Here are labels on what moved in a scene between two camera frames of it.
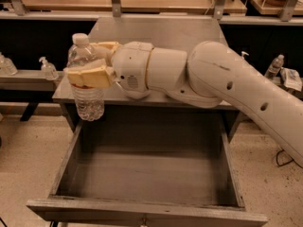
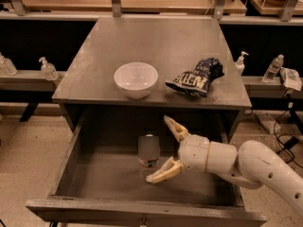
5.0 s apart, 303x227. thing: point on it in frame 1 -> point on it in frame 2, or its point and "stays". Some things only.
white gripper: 131,67 -> 194,152
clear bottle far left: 7,66 stays
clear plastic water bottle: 89,102 -> 149,150
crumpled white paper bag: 292,78 stays
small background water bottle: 275,66 stays
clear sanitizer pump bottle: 48,70 stays
